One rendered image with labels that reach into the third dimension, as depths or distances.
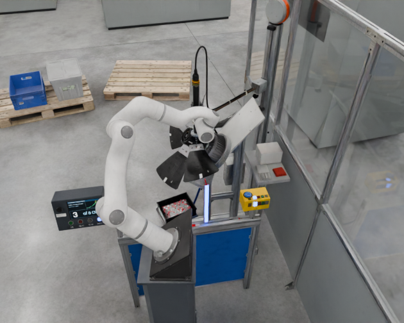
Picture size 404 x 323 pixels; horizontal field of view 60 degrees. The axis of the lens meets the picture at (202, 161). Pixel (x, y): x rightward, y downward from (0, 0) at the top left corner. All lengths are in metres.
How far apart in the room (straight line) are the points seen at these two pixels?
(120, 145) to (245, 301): 1.77
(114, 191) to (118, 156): 0.16
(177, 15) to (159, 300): 6.43
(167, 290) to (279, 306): 1.19
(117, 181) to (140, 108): 0.36
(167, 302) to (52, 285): 1.32
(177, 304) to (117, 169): 0.89
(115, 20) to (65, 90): 2.96
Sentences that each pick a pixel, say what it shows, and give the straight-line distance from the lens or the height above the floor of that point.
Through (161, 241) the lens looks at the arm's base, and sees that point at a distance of 1.83.
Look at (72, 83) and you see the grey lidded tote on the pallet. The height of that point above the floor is 0.37.
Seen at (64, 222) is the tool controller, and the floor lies 1.12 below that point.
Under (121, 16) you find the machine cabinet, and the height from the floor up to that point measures 0.25.
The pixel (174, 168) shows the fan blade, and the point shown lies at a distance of 2.37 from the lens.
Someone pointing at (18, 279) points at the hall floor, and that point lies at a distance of 3.36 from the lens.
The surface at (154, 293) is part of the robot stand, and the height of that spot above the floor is 0.80.
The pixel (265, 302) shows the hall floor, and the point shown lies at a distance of 2.96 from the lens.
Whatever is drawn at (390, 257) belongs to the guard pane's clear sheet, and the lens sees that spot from 1.84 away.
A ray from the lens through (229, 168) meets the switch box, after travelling 2.69.
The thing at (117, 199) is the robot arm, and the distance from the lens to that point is 1.66.
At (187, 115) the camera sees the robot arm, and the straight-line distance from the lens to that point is 1.77.
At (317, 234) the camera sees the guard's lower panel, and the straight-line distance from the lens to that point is 2.43.
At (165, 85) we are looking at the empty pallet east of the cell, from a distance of 5.15.
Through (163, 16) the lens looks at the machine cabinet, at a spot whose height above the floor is 0.18.
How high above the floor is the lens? 2.59
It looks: 41 degrees down
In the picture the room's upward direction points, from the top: straight up
